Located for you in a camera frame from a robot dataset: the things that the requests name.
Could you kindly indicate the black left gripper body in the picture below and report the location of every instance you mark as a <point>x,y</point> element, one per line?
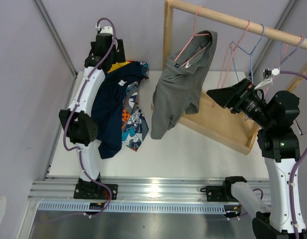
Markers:
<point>117,57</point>

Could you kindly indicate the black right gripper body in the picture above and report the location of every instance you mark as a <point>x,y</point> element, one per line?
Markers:
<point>247,102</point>

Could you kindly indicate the navy blue shorts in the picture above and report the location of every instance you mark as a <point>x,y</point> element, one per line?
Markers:
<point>108,106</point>

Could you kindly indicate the grey shorts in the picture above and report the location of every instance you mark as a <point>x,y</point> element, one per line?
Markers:
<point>179,87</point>

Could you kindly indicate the patterned blue orange shorts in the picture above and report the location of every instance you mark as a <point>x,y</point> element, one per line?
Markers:
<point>134,125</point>

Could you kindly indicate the yellow shorts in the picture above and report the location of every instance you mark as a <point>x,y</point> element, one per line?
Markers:
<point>117,66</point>

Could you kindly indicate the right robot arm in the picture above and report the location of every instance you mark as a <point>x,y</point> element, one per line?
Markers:
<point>280,147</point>

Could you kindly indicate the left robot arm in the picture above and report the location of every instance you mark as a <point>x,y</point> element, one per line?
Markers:
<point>80,130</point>

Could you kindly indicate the wooden clothes rack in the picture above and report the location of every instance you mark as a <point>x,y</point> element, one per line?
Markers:
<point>215,122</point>

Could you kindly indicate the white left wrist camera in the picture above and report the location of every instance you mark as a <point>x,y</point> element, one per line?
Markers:
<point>106,30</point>

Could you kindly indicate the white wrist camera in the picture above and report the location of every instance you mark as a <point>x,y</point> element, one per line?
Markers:
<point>106,30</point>
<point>268,75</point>

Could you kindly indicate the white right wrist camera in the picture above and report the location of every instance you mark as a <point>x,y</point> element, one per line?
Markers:
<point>268,75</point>

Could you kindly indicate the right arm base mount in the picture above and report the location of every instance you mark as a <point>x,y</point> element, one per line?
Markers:
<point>218,194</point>

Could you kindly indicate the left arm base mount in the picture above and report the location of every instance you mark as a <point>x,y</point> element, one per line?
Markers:
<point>89,190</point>

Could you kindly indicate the aluminium mounting rail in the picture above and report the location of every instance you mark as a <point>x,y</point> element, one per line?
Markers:
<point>157,190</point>

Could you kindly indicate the slotted cable duct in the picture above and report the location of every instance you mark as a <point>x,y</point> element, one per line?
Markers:
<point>200,208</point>

